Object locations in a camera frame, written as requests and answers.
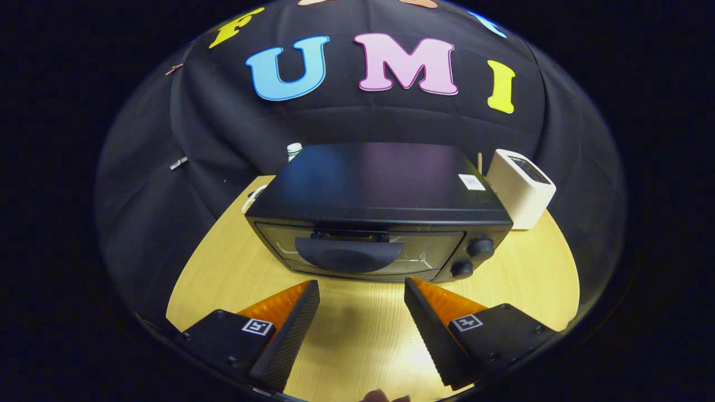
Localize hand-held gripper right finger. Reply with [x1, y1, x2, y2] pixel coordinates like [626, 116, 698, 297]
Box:
[403, 277, 560, 391]

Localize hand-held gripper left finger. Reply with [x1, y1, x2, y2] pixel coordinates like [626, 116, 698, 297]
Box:
[173, 279, 321, 394]

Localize black toaster oven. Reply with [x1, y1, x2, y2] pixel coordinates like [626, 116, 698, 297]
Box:
[244, 142, 514, 283]

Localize white pop-up toaster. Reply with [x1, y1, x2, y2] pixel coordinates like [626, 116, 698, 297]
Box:
[485, 148, 557, 231]

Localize small white dish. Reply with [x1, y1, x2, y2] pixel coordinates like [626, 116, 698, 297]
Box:
[241, 184, 269, 214]

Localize black backdrop cloth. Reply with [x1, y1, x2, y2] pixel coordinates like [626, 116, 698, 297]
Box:
[95, 0, 627, 330]

